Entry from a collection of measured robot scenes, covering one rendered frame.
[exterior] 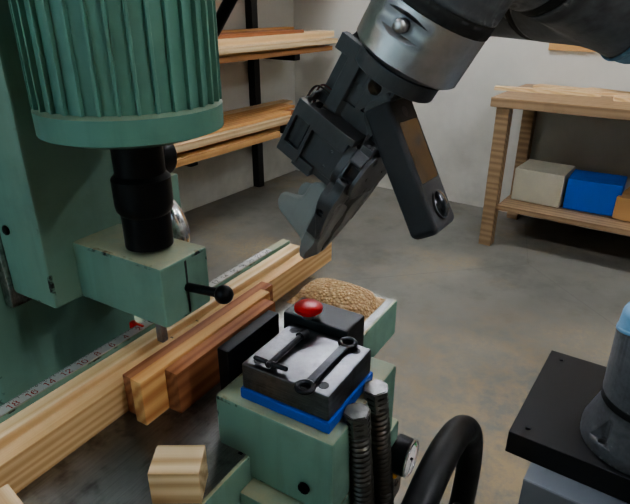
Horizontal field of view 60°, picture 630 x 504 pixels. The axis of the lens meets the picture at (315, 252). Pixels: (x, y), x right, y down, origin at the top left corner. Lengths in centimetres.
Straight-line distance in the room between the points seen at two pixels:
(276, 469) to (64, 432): 21
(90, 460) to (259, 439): 17
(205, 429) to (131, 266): 19
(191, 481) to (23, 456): 16
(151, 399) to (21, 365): 23
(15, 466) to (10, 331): 22
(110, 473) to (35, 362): 26
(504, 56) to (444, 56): 341
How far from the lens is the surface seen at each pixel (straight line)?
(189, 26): 52
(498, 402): 216
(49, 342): 81
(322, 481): 55
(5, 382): 80
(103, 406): 64
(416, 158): 46
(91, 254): 65
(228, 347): 57
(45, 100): 54
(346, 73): 47
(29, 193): 63
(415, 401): 209
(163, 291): 58
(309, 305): 58
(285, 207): 53
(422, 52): 42
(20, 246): 68
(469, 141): 396
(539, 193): 341
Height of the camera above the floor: 131
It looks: 24 degrees down
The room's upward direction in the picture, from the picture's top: straight up
